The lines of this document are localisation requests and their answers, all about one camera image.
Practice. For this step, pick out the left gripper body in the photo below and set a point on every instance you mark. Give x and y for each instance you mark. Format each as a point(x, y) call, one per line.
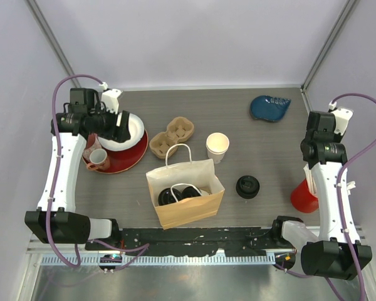
point(104, 124)

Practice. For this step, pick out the dark red round tray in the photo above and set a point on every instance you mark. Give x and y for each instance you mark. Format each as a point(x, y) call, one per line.
point(124, 160)

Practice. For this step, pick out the black cup lid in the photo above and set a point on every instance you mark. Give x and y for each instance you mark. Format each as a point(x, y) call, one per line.
point(165, 197)
point(191, 192)

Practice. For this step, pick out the brown paper takeout bag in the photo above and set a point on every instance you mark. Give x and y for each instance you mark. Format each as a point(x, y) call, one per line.
point(178, 176)

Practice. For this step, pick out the stack of black cup lids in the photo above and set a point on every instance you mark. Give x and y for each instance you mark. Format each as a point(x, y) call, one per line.
point(247, 187)

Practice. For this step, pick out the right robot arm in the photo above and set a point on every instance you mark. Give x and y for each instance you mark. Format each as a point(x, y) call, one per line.
point(336, 251)

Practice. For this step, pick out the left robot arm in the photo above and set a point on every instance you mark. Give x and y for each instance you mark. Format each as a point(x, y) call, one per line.
point(88, 112)

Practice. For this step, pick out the white paper plate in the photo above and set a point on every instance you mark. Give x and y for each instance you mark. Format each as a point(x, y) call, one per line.
point(136, 129)

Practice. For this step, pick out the pink glass mug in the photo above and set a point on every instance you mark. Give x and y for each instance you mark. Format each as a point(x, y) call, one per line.
point(92, 144)

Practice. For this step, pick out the white and pink ceramic mug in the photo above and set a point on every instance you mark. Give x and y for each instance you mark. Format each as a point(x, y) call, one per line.
point(99, 160)

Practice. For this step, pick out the brown cardboard cup carrier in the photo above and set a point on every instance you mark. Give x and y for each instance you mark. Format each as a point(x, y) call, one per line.
point(179, 130)

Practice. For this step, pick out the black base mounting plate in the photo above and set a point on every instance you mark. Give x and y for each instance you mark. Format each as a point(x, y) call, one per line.
point(199, 242)

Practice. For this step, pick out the blue ceramic dish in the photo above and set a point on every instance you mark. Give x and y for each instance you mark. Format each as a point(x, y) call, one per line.
point(268, 108)

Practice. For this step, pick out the red cup of straws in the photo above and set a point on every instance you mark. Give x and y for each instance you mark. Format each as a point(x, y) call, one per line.
point(305, 197)

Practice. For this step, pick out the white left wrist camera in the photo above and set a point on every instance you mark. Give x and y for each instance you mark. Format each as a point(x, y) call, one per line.
point(110, 97)

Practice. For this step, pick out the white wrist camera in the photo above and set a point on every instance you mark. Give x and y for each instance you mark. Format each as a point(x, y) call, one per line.
point(110, 97)
point(342, 117)

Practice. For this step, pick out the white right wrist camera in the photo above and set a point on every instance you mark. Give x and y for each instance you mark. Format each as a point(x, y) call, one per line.
point(342, 117)

